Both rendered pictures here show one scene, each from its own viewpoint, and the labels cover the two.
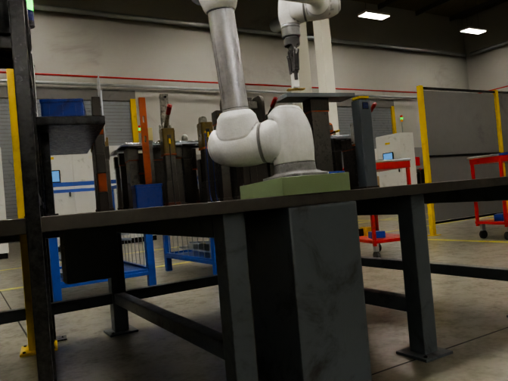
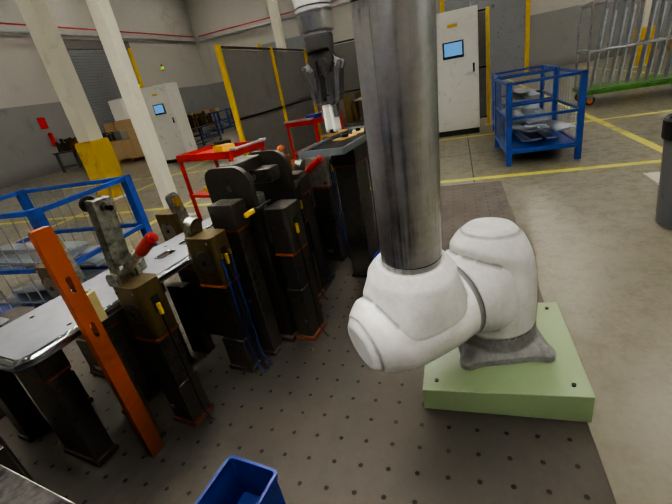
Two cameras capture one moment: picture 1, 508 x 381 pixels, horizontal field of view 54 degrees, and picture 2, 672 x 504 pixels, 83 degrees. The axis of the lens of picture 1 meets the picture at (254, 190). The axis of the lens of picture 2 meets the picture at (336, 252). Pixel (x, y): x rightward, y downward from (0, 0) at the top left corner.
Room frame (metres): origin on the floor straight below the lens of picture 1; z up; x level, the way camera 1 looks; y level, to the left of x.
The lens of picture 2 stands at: (1.52, 0.50, 1.33)
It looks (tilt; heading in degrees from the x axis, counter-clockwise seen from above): 24 degrees down; 321
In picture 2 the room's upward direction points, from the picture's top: 11 degrees counter-clockwise
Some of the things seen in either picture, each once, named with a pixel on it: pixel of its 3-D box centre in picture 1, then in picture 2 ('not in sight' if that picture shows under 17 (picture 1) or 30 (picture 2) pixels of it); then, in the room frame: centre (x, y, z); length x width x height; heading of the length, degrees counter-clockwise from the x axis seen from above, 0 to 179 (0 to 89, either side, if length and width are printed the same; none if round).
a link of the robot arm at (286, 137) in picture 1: (288, 134); (488, 273); (1.85, -0.14, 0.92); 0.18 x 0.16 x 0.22; 74
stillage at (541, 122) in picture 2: not in sight; (533, 114); (3.62, -4.80, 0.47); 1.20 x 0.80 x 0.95; 122
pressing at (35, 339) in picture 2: (251, 142); (231, 215); (2.64, -0.01, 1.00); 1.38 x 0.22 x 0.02; 112
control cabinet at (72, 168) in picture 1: (91, 185); not in sight; (10.03, 3.25, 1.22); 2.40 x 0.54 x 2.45; 121
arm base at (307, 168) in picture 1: (298, 171); (493, 322); (1.86, -0.17, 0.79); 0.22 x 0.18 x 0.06; 131
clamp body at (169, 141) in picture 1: (170, 167); (172, 354); (2.28, 0.37, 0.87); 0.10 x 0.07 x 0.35; 22
